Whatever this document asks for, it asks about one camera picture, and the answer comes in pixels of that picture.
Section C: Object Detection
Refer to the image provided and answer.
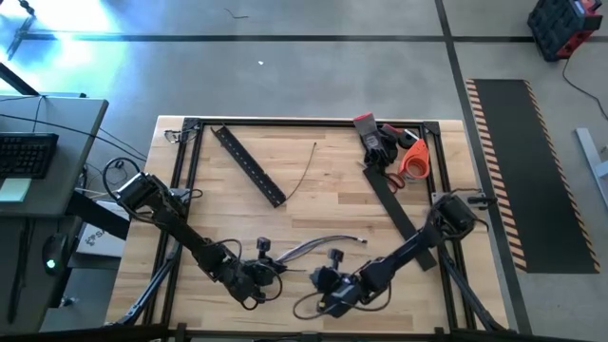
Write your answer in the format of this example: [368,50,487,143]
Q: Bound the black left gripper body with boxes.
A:
[226,259,276,305]

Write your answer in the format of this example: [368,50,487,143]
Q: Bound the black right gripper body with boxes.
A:
[313,273,370,318]

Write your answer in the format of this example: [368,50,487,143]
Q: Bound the multicolour wire harness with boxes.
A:
[275,235,369,265]

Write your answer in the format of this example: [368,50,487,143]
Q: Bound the black duct cover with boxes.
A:
[363,165,439,273]

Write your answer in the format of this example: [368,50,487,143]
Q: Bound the black slotted cable duct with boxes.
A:
[210,123,288,209]

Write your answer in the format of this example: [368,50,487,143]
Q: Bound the black work glove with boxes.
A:
[377,123,404,165]

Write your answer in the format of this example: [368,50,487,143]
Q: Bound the grey glove with red cuff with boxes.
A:
[352,112,389,167]

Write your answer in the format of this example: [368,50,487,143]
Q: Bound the black tape roll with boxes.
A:
[397,128,420,149]

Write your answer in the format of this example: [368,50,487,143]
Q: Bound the white cardboard box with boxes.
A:
[75,221,128,258]

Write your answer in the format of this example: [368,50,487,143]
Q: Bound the black computer mouse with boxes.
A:
[41,232,69,277]

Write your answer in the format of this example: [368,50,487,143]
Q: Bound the grey side table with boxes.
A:
[0,216,120,333]

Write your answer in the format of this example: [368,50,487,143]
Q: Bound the grey desk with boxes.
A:
[0,93,110,219]

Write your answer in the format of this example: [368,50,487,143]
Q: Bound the black hazard-striped floor mat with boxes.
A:
[465,78,601,276]

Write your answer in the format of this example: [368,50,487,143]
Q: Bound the pale green note pad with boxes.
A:
[0,178,33,204]

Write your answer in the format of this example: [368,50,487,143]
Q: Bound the black keyboard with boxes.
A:
[0,132,60,181]

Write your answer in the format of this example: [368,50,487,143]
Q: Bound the black and red toolbox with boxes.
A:
[526,0,605,63]

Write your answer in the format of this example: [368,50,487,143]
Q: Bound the black tripod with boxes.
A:
[6,0,38,61]

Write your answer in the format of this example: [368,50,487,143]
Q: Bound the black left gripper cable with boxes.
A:
[237,237,285,313]

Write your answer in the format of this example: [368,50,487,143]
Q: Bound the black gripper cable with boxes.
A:
[237,237,285,313]
[292,283,394,321]

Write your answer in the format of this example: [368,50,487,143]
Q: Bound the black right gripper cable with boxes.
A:
[292,283,394,321]

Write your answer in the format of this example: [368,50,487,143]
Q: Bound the red-handled scissors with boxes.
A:
[354,161,407,195]

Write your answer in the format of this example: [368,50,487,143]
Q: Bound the black aluminium table frame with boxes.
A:
[106,117,512,342]

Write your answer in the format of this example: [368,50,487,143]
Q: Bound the small wire coil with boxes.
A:
[163,127,199,145]

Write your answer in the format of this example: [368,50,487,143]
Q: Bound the silver bracket with black handle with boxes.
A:
[430,189,499,209]

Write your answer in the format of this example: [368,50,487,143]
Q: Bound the grey metal post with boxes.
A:
[575,126,608,210]

